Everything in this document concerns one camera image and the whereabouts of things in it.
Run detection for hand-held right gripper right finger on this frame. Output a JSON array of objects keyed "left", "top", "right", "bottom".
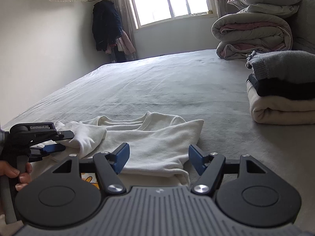
[{"left": 188, "top": 145, "right": 267, "bottom": 195}]

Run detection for folded beige garment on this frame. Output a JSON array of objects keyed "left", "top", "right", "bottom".
[{"left": 246, "top": 81, "right": 315, "bottom": 124}]

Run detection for grey quilted headboard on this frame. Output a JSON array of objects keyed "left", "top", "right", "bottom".
[{"left": 274, "top": 0, "right": 315, "bottom": 54}]

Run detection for hanging pink clothes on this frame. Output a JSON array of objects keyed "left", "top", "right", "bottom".
[{"left": 106, "top": 31, "right": 136, "bottom": 56}]

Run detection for light grey pillow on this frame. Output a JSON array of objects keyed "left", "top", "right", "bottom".
[{"left": 236, "top": 4, "right": 301, "bottom": 19}]

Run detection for grey bed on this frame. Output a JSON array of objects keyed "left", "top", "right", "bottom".
[{"left": 0, "top": 49, "right": 315, "bottom": 227}]

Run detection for folded grey pink quilt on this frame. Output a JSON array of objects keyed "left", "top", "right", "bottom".
[{"left": 212, "top": 12, "right": 293, "bottom": 60}]

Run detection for person's left hand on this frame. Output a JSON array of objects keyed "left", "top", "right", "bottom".
[{"left": 0, "top": 161, "right": 32, "bottom": 191}]

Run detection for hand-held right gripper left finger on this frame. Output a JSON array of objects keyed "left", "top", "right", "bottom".
[{"left": 52, "top": 143, "right": 130, "bottom": 196}]

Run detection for white printed sweatshirt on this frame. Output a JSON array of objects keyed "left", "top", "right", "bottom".
[{"left": 30, "top": 111, "right": 205, "bottom": 186}]

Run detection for folded black garment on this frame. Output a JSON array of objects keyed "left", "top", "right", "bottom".
[{"left": 247, "top": 74, "right": 315, "bottom": 101}]

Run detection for window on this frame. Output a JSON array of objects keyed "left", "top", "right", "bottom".
[{"left": 124, "top": 0, "right": 213, "bottom": 29}]

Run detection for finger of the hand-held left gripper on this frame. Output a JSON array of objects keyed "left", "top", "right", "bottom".
[
  {"left": 34, "top": 130, "right": 75, "bottom": 142},
  {"left": 29, "top": 145, "right": 66, "bottom": 163}
]

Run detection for folded grey sweater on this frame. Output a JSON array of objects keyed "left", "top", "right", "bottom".
[{"left": 246, "top": 50, "right": 315, "bottom": 81}]

